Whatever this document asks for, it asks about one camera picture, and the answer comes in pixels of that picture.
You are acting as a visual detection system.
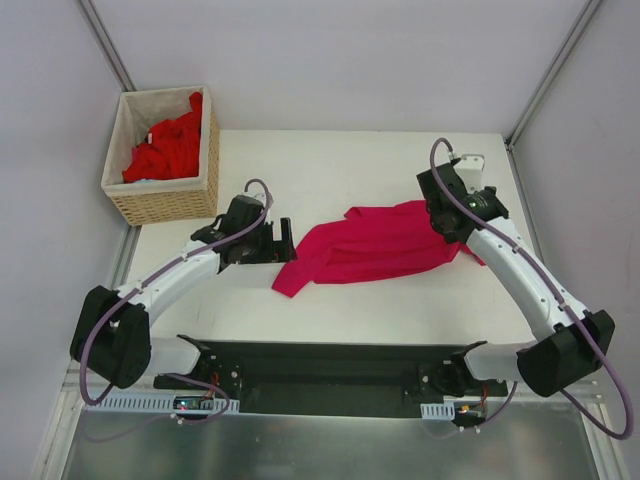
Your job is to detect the magenta t shirt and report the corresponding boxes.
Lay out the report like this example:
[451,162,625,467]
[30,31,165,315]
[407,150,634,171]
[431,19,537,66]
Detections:
[272,200,484,298]

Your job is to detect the wicker laundry basket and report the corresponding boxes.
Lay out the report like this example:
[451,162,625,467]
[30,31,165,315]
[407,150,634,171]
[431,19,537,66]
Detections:
[101,85,220,226]

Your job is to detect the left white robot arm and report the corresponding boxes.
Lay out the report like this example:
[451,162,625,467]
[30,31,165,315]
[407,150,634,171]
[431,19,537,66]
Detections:
[70,195,297,389]

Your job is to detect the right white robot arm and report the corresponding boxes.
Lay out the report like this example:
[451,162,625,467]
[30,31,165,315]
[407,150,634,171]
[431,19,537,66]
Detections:
[417,164,615,397]

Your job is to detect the red t shirt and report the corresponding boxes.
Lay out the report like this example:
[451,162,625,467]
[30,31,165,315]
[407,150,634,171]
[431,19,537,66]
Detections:
[122,92,203,183]

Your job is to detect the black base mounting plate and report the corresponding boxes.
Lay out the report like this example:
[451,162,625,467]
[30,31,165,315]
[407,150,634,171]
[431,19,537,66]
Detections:
[152,340,521,415]

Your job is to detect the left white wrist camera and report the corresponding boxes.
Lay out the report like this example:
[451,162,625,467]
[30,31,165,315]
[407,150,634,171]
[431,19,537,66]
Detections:
[244,189,274,206]

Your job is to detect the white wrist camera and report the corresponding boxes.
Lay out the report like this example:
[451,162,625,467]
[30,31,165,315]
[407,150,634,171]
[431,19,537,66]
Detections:
[244,189,274,206]
[452,154,485,192]

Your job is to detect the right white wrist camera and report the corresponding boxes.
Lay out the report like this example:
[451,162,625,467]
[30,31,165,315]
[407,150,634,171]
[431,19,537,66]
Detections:
[452,154,485,192]

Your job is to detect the right white cable duct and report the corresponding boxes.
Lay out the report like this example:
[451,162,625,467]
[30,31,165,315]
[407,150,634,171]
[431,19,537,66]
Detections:
[420,401,456,421]

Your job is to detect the white cable duct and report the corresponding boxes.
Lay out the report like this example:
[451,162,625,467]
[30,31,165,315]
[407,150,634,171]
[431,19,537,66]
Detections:
[420,401,456,421]
[84,393,240,416]

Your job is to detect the right aluminium frame post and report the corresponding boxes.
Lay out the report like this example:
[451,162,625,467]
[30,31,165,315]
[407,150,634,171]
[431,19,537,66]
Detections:
[505,0,606,152]

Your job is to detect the aluminium frame post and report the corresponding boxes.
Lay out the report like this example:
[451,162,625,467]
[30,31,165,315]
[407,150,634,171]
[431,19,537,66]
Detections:
[74,0,136,92]
[505,0,606,152]

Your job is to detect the left white cable duct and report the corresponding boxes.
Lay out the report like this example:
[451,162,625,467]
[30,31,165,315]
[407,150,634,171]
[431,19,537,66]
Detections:
[84,393,240,416]

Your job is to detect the left aluminium frame post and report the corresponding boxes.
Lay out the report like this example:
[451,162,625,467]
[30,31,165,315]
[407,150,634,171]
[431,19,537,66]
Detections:
[74,0,136,92]

